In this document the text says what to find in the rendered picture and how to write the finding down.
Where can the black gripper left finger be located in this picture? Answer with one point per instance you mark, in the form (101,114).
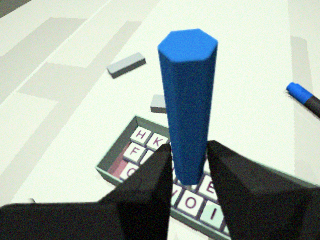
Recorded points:
(137,209)

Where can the grey keyboard with white letter keys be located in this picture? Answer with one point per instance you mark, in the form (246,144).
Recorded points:
(198,208)

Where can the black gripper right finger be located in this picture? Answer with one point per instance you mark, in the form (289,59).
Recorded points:
(258,204)

